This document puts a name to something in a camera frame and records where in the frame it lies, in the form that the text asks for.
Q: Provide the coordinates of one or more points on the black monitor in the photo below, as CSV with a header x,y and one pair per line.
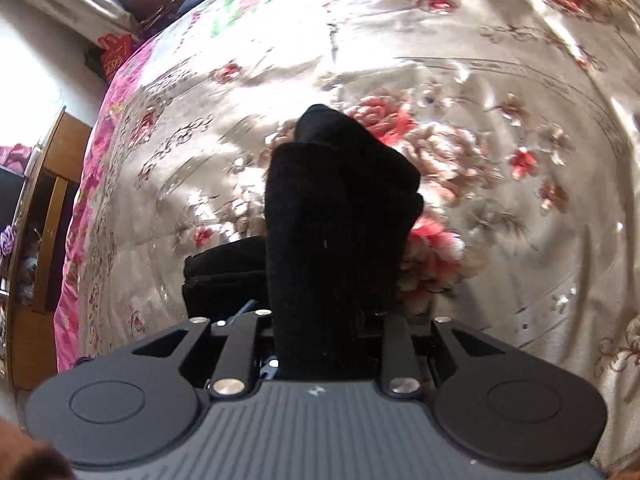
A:
x,y
11,197

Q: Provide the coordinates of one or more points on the wooden cabinet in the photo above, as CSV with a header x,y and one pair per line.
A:
x,y
55,200

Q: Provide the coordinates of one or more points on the floral satin bedspread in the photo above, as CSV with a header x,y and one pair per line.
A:
x,y
500,110

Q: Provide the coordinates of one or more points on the purple artificial flowers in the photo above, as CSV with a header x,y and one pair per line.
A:
x,y
7,240

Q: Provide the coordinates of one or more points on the pink cloth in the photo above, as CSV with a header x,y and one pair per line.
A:
x,y
17,155

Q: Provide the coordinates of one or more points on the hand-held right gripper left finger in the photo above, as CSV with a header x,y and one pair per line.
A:
x,y
250,340

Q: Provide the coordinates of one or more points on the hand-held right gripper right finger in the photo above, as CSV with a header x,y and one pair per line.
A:
x,y
397,350

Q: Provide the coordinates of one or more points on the red bag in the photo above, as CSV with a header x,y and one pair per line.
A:
x,y
116,52

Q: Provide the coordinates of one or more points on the black pants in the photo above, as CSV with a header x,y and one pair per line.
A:
x,y
330,240

